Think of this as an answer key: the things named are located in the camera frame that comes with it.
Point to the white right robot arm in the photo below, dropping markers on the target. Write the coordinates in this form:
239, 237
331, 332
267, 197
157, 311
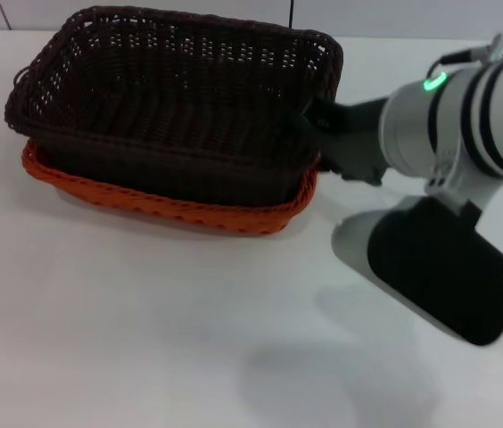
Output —
501, 111

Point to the dark brown woven basket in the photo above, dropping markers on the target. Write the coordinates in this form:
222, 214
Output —
167, 120

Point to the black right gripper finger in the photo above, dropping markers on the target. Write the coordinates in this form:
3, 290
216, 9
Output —
309, 118

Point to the orange woven plastic basket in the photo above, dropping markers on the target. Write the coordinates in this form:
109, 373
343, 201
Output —
167, 209

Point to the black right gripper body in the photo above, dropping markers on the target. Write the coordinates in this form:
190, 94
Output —
354, 138

